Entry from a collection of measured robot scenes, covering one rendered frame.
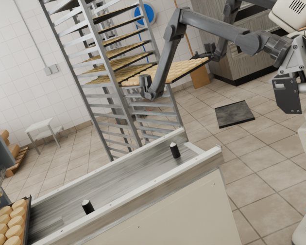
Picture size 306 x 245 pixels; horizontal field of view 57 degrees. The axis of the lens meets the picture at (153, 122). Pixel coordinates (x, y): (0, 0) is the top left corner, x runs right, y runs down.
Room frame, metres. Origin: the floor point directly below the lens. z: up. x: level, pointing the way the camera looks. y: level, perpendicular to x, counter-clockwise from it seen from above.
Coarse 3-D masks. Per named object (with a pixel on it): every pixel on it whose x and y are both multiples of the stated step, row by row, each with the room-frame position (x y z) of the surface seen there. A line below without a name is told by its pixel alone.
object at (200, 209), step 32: (160, 160) 1.06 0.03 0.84; (96, 192) 1.00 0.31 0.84; (128, 192) 0.91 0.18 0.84; (192, 192) 0.83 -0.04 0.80; (224, 192) 0.86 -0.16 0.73; (64, 224) 0.86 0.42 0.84; (128, 224) 0.77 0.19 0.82; (160, 224) 0.79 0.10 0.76; (192, 224) 0.82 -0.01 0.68; (224, 224) 0.85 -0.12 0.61
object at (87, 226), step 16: (192, 160) 0.86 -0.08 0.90; (208, 160) 0.86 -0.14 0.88; (160, 176) 0.84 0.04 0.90; (176, 176) 0.83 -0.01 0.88; (192, 176) 0.84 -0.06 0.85; (144, 192) 0.80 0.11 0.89; (160, 192) 0.81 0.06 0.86; (112, 208) 0.77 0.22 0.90; (128, 208) 0.78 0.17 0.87; (80, 224) 0.74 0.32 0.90; (96, 224) 0.75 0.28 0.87; (112, 224) 0.76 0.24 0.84; (48, 240) 0.72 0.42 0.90; (64, 240) 0.73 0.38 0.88; (80, 240) 0.74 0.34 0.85
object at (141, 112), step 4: (136, 112) 2.68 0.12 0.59; (140, 112) 2.63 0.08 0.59; (144, 112) 2.57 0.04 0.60; (148, 112) 2.52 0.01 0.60; (152, 112) 2.47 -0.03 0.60; (156, 112) 2.42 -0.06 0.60; (160, 112) 2.37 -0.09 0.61; (164, 112) 2.33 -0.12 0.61; (168, 112) 2.28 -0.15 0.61; (172, 112) 2.24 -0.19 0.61; (176, 112) 2.20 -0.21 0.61; (168, 116) 2.26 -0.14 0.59; (172, 116) 2.21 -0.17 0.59
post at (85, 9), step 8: (80, 0) 1.95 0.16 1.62; (88, 16) 1.95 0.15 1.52; (88, 24) 1.96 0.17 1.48; (96, 32) 1.96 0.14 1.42; (96, 40) 1.95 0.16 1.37; (104, 56) 1.95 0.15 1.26; (104, 64) 1.96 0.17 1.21; (112, 72) 1.96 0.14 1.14; (112, 80) 1.95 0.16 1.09; (120, 96) 1.95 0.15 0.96; (120, 104) 1.97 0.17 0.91; (128, 112) 1.96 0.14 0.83; (128, 120) 1.95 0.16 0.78; (136, 136) 1.95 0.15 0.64; (136, 144) 1.97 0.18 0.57
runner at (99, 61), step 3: (93, 60) 2.13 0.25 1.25; (96, 60) 2.10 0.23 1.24; (99, 60) 2.07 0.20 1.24; (81, 63) 2.31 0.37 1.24; (84, 63) 2.27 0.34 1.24; (87, 63) 2.22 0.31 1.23; (90, 63) 2.19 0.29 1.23; (93, 63) 2.15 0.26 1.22; (96, 63) 2.11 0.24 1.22; (72, 66) 2.46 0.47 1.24; (75, 66) 2.41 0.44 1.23; (78, 66) 2.37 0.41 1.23; (81, 66) 2.33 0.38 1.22; (84, 66) 2.29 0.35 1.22
